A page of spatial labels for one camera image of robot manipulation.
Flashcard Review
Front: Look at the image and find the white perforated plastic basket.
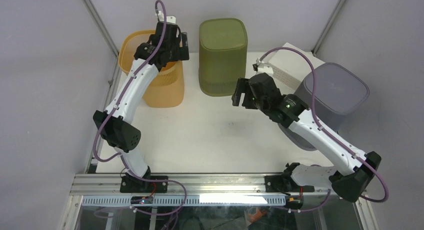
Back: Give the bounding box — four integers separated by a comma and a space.
262, 50, 312, 93

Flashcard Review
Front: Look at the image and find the green slatted waste bin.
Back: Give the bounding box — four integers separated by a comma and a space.
198, 18, 248, 97

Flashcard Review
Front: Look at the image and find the yellow slatted waste bin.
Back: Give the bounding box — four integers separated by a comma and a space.
118, 30, 185, 108

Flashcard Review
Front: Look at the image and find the grey slatted waste bin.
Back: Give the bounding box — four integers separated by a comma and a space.
278, 62, 370, 151

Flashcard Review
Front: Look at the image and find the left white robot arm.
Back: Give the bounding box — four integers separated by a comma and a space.
92, 20, 189, 193

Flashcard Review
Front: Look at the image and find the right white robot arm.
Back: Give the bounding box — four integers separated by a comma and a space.
231, 73, 382, 203

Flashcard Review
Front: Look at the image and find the orange object under table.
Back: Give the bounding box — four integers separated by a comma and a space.
247, 207, 267, 224

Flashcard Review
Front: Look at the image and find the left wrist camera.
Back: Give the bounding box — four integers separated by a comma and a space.
156, 10, 177, 24

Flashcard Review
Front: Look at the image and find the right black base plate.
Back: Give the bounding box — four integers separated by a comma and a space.
264, 175, 315, 195

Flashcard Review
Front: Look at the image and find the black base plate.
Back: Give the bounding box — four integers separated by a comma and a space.
119, 174, 169, 194
264, 175, 315, 195

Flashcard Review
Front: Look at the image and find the white slotted cable duct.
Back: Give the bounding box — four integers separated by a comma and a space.
81, 193, 286, 208

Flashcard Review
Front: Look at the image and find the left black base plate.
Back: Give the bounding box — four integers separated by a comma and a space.
119, 174, 169, 194

